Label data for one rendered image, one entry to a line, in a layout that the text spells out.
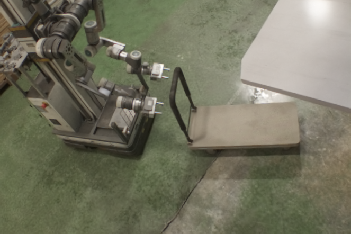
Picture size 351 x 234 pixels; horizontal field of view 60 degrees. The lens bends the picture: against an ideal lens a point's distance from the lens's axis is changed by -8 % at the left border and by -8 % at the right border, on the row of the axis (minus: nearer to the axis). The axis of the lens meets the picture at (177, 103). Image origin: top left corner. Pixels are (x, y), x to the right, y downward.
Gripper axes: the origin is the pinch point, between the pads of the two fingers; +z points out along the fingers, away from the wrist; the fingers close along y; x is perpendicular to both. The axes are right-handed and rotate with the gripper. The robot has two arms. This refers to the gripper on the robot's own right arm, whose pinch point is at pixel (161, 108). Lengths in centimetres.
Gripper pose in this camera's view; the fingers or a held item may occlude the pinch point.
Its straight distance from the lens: 223.6
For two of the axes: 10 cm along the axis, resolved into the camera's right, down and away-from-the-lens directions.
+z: 9.9, 1.5, 0.0
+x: 0.8, -5.7, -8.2
